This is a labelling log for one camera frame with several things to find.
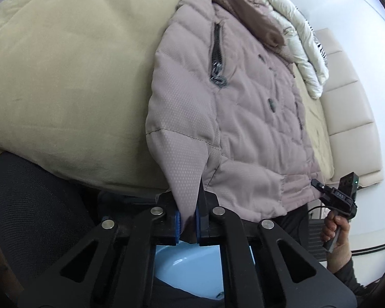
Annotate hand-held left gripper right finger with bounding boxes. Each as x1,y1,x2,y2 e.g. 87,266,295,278
195,180,357,308

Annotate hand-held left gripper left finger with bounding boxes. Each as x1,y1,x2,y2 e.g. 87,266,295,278
17,192,182,308

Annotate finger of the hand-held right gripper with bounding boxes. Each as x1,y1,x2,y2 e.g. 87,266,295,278
311,179,326,199

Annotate mauve hooded puffer coat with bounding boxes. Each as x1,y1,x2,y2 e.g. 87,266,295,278
145,0,324,244

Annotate person's right forearm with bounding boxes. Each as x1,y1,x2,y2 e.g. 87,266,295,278
327,258,376,297

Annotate person's right hand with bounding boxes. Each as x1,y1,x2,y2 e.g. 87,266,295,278
320,213,352,265

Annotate light blue basin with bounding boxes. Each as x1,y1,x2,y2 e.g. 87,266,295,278
154,245,255,300

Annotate person's dark trousers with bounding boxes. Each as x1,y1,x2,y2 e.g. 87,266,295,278
276,204,309,247

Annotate grey ribbed panel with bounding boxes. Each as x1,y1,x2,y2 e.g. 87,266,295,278
306,219,328,260

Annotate beige padded headboard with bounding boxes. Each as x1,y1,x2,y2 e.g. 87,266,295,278
314,27,385,188

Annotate zebra striped pillow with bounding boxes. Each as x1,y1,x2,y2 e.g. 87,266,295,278
308,26,329,68

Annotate black mesh office chair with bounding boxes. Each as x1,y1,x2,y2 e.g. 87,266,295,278
0,151,98,296

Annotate white folded duvet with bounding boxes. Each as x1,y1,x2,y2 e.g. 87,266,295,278
245,0,329,99

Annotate bed with olive sheet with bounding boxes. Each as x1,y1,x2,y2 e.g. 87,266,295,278
0,0,336,196

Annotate black cable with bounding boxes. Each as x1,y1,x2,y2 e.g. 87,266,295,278
307,204,385,254

